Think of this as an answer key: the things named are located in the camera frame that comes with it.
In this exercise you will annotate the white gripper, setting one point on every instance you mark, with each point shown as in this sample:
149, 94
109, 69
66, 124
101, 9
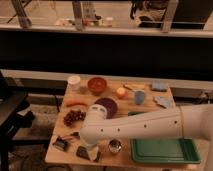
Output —
92, 150

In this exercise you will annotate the black binder clip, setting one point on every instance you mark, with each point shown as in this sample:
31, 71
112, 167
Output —
60, 144

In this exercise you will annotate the black handled knife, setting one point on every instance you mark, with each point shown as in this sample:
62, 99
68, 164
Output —
75, 134

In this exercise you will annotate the blue plastic cup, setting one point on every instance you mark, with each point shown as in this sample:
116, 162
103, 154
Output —
139, 97

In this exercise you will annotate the green plastic tray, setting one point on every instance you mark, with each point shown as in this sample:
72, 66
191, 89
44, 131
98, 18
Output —
162, 151

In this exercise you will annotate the black eraser block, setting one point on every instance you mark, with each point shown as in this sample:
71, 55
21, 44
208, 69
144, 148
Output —
82, 153

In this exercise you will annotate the person in background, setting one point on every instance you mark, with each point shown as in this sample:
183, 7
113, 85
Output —
148, 13

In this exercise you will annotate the white plastic cup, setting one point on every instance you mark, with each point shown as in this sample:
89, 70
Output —
74, 82

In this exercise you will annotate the bunch of dark grapes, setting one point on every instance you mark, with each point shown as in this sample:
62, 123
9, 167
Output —
72, 116

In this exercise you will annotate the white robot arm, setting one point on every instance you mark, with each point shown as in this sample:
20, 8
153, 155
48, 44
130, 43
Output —
194, 121

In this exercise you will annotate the yellow banana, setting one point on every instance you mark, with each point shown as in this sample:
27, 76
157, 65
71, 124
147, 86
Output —
134, 87

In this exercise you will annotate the blue grey cloth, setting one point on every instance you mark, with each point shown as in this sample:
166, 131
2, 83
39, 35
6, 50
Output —
163, 102

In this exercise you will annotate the small metal cup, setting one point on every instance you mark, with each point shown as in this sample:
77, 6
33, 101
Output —
114, 146

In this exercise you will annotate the purple bowl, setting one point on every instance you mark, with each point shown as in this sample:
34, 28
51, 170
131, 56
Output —
109, 104

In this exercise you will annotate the red-orange bowl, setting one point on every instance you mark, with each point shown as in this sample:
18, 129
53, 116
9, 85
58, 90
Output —
97, 85

